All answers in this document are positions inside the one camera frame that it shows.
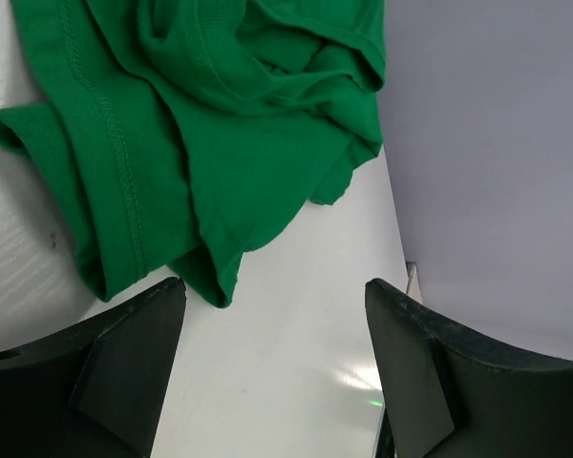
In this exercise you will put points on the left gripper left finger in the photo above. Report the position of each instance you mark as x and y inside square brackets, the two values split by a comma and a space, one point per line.
[96, 388]

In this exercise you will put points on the green t-shirt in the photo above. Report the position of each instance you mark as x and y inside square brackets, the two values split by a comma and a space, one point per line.
[188, 133]

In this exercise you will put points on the aluminium table edge rail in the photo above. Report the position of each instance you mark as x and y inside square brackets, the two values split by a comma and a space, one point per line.
[413, 289]

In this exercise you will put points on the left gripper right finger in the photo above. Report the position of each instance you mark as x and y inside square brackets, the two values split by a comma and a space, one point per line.
[450, 391]

